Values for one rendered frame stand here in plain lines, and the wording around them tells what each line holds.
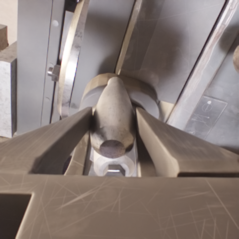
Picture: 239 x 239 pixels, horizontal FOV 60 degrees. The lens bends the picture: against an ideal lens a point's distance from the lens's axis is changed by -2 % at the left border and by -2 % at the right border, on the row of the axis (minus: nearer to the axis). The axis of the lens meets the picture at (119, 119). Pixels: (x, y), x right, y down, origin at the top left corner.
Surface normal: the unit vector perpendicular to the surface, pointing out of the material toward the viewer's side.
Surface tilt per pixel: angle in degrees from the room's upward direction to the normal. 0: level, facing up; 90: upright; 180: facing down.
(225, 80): 90
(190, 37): 90
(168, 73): 90
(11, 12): 90
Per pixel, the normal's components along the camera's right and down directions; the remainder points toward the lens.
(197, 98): 0.00, 0.56
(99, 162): -0.47, 0.09
